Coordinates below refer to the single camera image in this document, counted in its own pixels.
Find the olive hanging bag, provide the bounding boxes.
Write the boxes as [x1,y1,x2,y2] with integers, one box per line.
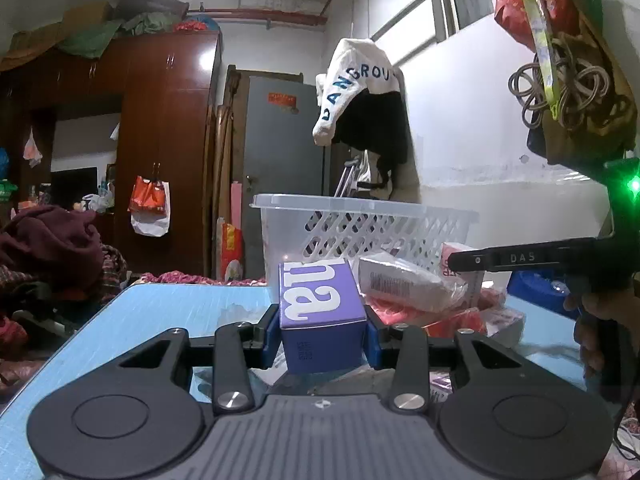
[527,30,638,167]

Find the orange and white hanging bag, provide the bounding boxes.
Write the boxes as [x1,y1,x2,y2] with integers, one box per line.
[131,182,171,237]

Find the white and black jacket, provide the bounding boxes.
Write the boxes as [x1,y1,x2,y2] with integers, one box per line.
[312,37,418,197]

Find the red floral bedding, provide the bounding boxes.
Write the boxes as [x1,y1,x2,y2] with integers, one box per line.
[131,269,271,289]

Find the red ceiling pipe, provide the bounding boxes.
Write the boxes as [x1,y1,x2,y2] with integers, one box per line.
[187,6,329,27]

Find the white plastic basket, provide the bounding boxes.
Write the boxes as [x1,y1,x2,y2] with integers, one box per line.
[249,192,480,288]

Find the red hanging bag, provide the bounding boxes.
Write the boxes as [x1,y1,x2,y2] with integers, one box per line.
[494,0,581,53]

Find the purple box white lettering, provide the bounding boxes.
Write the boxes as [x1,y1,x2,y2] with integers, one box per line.
[277,259,368,375]

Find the red packet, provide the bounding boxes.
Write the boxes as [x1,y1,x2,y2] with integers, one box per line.
[367,295,506,339]

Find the wooden planks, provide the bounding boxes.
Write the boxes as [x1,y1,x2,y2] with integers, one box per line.
[204,64,241,281]

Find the flat white pink box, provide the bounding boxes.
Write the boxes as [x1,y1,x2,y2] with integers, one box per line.
[480,305,527,347]

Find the red plastic bag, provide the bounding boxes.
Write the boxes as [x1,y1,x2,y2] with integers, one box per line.
[128,175,163,213]

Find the small white plastic bag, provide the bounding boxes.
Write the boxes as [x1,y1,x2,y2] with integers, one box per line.
[81,191,114,214]

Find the person's right hand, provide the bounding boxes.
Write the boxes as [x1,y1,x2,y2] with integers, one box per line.
[564,292,608,386]

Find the maroon cloth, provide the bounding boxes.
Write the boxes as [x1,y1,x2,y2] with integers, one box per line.
[0,205,104,306]

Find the metal rail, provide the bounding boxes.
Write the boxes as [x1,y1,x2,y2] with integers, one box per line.
[370,0,483,42]

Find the plaid cloth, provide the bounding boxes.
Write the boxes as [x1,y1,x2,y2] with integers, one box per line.
[99,244,130,306]

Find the red and yellow sack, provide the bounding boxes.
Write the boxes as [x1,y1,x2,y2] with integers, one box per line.
[220,219,246,282]

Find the green cloth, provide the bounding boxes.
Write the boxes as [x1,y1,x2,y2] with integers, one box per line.
[57,10,176,59]

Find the pink board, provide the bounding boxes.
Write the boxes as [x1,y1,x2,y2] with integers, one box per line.
[230,182,244,226]

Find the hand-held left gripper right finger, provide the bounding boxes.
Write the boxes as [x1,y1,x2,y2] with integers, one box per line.
[364,309,526,411]

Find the yellow-green strap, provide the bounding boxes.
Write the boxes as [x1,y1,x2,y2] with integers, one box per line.
[510,0,563,121]

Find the blue bag white print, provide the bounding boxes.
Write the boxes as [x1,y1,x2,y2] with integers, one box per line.
[507,270,581,318]

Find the grey metal door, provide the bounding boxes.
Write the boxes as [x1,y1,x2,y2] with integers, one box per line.
[242,76,327,281]

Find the black cable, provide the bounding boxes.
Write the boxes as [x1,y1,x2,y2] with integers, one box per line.
[611,400,640,462]

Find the hanging white pink bag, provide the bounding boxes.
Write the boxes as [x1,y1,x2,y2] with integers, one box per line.
[22,126,44,168]

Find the white packet pink label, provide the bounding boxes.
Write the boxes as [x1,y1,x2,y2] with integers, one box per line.
[358,252,468,312]

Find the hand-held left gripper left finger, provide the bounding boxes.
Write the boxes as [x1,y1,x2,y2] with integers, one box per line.
[117,305,281,413]

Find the metal crutches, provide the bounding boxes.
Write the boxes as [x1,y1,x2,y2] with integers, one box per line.
[332,157,364,199]

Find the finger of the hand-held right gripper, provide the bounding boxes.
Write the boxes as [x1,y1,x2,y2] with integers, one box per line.
[446,237,598,274]

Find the black monitor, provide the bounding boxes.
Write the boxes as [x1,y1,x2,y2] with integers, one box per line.
[50,167,98,212]

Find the brown wooden wardrobe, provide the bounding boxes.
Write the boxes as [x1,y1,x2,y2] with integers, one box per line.
[0,32,223,278]

